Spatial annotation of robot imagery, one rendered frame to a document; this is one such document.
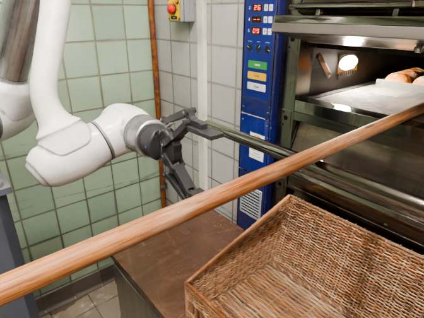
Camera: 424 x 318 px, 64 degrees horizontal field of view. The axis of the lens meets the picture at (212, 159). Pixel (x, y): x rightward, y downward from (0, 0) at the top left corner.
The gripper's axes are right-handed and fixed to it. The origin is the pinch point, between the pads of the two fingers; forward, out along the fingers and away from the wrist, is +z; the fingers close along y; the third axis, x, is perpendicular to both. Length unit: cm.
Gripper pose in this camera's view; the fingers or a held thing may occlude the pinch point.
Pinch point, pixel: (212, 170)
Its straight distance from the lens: 61.6
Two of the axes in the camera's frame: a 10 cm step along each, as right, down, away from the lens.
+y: -0.1, 9.2, 4.0
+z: 6.4, 3.1, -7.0
